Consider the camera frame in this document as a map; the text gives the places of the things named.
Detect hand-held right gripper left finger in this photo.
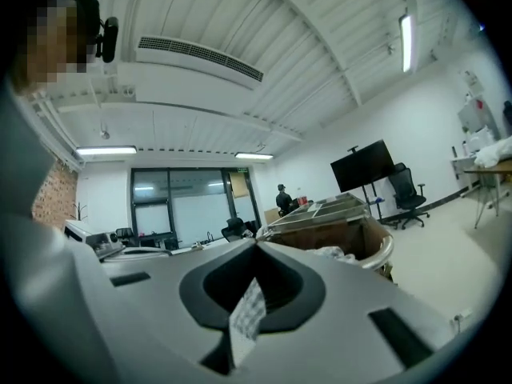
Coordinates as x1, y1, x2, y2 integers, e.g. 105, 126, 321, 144
63, 230, 258, 384

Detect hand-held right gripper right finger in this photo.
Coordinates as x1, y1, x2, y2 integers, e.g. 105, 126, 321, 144
239, 238, 475, 384

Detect white cloth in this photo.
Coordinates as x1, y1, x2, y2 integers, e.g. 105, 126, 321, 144
305, 245, 357, 262

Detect chrome cart rail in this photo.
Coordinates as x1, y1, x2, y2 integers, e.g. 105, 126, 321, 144
360, 233, 395, 271

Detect brown cart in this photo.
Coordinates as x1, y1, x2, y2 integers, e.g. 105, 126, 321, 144
255, 214, 395, 283

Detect white desktop machine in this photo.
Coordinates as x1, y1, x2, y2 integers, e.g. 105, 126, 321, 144
63, 219, 126, 262

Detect metal divided tray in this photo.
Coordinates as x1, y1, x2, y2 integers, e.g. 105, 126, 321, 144
265, 192, 371, 232

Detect cardboard box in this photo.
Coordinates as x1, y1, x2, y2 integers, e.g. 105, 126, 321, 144
262, 206, 286, 227

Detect black office chair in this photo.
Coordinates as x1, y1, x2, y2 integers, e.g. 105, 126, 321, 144
386, 162, 431, 230
221, 216, 257, 243

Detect black television on stand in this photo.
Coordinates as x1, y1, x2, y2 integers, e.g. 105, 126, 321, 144
330, 138, 398, 220

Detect long ceiling light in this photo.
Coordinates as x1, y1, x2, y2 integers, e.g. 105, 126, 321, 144
234, 151, 274, 161
398, 12, 414, 74
74, 145, 138, 156

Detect wooden table with metal legs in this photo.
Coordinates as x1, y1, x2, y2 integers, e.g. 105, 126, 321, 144
462, 158, 512, 230

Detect white crumpled sheet pile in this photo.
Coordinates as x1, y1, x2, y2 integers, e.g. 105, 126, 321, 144
474, 135, 512, 168

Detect white ceiling air vent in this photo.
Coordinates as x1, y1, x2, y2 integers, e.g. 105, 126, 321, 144
134, 34, 265, 90

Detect glass door with black frame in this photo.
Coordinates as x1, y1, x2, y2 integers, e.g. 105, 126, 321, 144
130, 166, 262, 250

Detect grey wall cabinet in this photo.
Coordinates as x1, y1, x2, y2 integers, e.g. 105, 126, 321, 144
457, 97, 501, 140

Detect black head-worn camera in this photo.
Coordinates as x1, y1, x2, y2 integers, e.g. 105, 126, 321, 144
59, 0, 120, 64

